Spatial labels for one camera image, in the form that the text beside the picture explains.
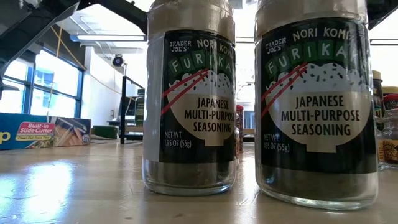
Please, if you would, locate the green-lid oregano glass jar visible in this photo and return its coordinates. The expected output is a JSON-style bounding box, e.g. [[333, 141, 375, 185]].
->
[[134, 88, 146, 127]]

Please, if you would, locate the yellow hanging cable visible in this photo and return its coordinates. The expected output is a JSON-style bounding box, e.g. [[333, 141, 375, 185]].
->
[[49, 24, 123, 96]]

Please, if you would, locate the round black wall camera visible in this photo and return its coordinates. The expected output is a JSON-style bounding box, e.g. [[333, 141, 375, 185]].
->
[[111, 54, 129, 69]]

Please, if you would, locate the furikake seasoning glass jar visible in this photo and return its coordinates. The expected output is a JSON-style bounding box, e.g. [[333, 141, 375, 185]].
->
[[142, 0, 237, 197], [253, 0, 379, 212]]

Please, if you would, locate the blue plastic wrap box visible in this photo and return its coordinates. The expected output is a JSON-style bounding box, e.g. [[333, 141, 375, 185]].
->
[[0, 112, 92, 151]]

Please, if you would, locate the blue-framed window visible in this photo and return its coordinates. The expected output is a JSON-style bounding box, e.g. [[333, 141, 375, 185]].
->
[[0, 46, 85, 119]]

